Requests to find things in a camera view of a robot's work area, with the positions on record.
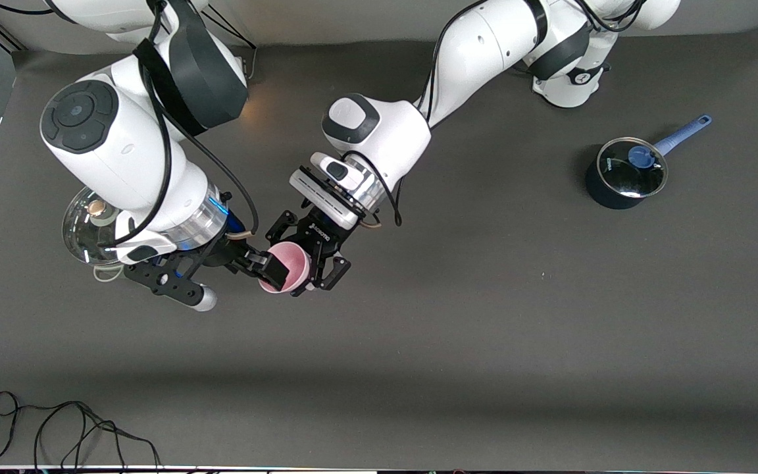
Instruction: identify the black right arm base cable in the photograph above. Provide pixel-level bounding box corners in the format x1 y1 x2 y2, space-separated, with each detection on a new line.
211 10 258 80

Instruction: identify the pink plastic cup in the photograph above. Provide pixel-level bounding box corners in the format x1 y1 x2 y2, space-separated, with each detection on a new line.
257 241 314 294

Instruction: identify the glass lid with blue knob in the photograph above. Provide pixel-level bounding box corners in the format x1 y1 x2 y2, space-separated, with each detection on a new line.
597 137 669 199

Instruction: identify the long looped black cable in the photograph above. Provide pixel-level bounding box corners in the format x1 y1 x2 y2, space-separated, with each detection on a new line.
0 391 163 471

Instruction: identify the glass lid with gold knob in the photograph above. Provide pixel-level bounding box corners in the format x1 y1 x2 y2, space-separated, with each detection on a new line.
62 186 123 265

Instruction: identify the dark blue saucepan with handle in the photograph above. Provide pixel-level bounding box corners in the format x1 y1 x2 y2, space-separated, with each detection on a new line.
584 115 713 210

